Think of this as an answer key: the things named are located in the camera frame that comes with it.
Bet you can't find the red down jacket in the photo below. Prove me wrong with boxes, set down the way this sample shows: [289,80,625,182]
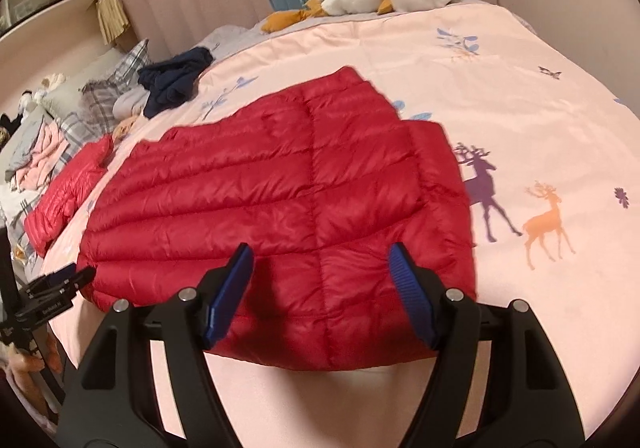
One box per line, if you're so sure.
[24,134,114,257]
[78,67,475,371]

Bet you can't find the pink clothes pile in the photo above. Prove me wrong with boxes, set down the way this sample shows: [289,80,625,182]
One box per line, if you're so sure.
[12,121,68,190]

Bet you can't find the person left hand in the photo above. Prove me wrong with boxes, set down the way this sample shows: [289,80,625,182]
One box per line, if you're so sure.
[1,332,63,416]

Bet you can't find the folded red down jacket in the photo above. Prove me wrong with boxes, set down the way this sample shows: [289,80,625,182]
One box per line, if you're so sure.
[24,134,114,257]

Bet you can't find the orange cloth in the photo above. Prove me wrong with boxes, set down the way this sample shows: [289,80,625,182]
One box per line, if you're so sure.
[112,115,140,145]

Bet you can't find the small plush toys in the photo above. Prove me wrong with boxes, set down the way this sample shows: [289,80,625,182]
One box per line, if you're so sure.
[18,74,66,116]

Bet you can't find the plaid pillow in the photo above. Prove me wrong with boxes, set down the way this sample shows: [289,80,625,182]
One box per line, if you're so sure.
[4,39,151,251]

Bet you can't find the beige pillow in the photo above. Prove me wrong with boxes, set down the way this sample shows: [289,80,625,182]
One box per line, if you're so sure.
[41,48,125,119]

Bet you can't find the light grey garment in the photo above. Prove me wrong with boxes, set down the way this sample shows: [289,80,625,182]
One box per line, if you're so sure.
[113,86,150,121]

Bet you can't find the pink deer print duvet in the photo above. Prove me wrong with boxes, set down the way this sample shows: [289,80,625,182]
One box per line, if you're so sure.
[41,1,640,448]

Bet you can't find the navy blue garment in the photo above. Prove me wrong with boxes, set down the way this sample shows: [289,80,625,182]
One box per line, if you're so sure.
[138,46,214,119]

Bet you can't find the yellow tassel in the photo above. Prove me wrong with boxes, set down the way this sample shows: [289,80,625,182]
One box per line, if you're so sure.
[96,0,131,44]

